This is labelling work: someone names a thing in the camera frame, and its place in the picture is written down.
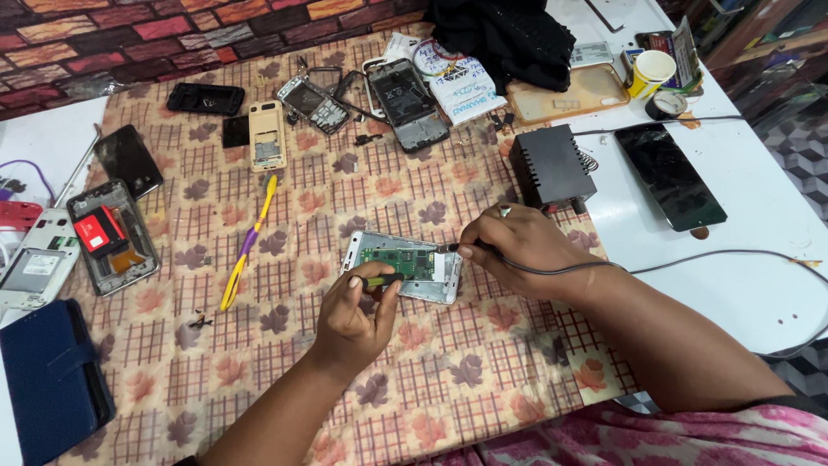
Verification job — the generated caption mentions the black tape roll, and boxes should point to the black tape roll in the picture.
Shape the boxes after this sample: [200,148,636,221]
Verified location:
[644,90,689,122]

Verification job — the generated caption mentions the white phone bezel frame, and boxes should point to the white phone bezel frame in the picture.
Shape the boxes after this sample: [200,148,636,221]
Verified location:
[361,56,392,120]

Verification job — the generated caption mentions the person's left hand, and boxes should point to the person's left hand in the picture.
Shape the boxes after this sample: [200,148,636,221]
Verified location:
[310,262,405,384]

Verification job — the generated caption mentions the opened phone with orange flex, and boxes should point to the opened phone with orange flex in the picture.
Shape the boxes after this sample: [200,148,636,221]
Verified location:
[65,179,161,297]

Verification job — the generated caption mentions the beige clear phone case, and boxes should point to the beige clear phone case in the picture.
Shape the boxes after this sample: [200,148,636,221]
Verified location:
[506,62,631,126]

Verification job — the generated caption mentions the yellow and white paper cup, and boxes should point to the yellow and white paper cup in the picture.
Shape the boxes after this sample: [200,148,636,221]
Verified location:
[624,49,677,100]

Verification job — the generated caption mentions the black soldering iron with cable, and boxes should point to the black soldering iron with cable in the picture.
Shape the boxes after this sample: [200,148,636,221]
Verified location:
[438,239,828,361]

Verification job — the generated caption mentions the red plastic cover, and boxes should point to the red plastic cover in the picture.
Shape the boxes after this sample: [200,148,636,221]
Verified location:
[0,200,44,232]

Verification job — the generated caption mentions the checked leaf pattern tablecloth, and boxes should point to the checked leaf pattern tablecloth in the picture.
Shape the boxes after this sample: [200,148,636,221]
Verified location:
[47,22,643,466]

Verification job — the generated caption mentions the grey power cable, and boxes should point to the grey power cable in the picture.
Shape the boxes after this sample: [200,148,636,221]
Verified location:
[572,114,746,137]

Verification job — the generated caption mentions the silver opened phone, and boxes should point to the silver opened phone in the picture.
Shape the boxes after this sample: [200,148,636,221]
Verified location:
[339,229,464,305]

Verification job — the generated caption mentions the black cloth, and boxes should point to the black cloth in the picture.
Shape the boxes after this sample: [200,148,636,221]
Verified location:
[423,0,577,96]

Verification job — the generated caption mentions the white printed packet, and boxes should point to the white printed packet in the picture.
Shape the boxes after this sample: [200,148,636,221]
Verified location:
[384,31,509,128]

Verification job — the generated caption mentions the person's right hand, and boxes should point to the person's right hand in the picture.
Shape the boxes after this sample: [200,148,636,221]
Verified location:
[455,203,622,304]

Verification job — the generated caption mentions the black power supply box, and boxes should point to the black power supply box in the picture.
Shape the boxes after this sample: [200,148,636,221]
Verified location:
[508,123,599,215]

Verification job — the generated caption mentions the person's pink patterned clothing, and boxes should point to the person's pink patterned clothing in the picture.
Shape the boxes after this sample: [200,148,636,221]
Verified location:
[414,396,828,466]

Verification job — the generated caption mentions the glass display cabinet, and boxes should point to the glass display cabinet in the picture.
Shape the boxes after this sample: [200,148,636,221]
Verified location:
[673,0,828,130]

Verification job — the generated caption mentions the thin metal rod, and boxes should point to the thin metal rod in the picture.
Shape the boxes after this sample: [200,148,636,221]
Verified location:
[54,122,103,209]

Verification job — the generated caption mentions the printed packet stack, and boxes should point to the printed packet stack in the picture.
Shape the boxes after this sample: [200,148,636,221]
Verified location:
[635,16,705,93]

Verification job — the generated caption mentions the small black display panel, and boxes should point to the small black display panel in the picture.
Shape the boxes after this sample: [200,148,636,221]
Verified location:
[222,114,251,150]

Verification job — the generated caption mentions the blue wallet phone case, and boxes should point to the blue wallet phone case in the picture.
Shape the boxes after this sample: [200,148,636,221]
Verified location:
[0,298,117,466]

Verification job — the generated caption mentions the red phone battery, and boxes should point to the red phone battery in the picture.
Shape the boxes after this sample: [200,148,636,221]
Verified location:
[72,205,129,259]

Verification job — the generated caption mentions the small silver keypad phone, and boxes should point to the small silver keypad phone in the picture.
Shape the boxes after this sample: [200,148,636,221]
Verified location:
[276,75,353,136]

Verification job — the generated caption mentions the green circuit board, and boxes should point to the green circuit board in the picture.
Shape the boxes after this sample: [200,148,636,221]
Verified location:
[360,247,436,283]

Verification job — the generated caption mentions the purple cable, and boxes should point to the purple cable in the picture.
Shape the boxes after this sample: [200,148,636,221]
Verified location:
[0,159,56,208]

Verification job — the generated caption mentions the large black phone screen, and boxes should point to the large black phone screen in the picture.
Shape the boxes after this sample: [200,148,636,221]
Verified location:
[614,122,729,233]

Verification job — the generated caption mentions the grey phone battery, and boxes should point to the grey phone battery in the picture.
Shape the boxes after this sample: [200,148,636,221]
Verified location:
[568,41,615,69]

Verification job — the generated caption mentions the black phone with worn screen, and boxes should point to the black phone with worn screen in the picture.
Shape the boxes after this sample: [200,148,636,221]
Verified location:
[94,123,165,201]

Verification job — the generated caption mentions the green handled tweezers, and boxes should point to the green handled tweezers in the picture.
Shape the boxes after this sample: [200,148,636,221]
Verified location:
[360,272,406,290]

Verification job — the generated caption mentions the yellow and purple toothbrush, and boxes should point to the yellow and purple toothbrush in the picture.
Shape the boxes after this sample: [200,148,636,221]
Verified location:
[219,174,279,313]

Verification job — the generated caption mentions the white opened phone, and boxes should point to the white opened phone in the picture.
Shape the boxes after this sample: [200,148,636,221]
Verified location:
[0,208,81,312]

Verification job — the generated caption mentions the dark grey phone frame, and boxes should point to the dark grey phone frame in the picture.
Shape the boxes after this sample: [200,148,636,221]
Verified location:
[365,57,451,154]

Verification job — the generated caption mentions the beige phone housing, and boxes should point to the beige phone housing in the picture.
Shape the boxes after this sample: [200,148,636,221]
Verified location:
[248,100,288,173]

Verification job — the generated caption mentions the black phone back cover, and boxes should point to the black phone back cover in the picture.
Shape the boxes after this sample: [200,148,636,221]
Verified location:
[166,82,246,118]

